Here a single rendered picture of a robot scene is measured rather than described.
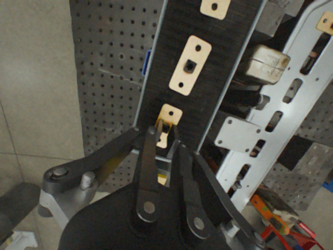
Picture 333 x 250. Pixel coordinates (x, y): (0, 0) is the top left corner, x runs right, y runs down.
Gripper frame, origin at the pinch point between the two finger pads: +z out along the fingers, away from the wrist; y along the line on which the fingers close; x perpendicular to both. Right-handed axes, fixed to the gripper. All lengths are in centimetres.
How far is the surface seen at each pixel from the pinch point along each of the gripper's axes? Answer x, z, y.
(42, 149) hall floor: -126, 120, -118
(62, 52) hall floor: -6, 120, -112
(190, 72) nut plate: 10.3, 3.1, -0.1
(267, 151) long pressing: 1.1, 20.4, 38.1
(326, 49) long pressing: 33, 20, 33
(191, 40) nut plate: 14.6, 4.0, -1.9
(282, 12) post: 27.8, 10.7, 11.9
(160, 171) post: -11.2, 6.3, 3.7
